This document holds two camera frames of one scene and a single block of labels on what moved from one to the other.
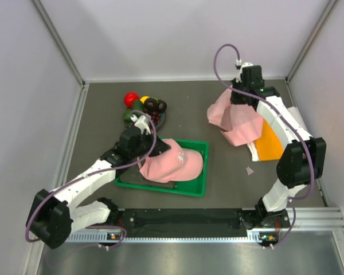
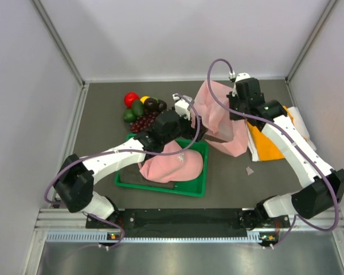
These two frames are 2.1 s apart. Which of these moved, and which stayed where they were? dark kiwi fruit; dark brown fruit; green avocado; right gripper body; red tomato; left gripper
Moved: left gripper; right gripper body
Stayed: dark kiwi fruit; red tomato; dark brown fruit; green avocado
